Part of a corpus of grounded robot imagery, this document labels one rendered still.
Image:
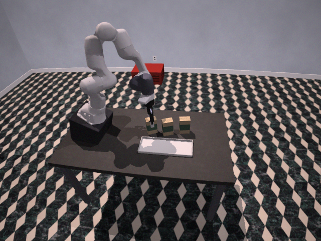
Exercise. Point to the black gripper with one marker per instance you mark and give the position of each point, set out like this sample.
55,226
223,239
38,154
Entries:
150,112

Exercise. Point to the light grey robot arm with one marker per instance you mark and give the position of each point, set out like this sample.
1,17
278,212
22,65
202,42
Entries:
93,112

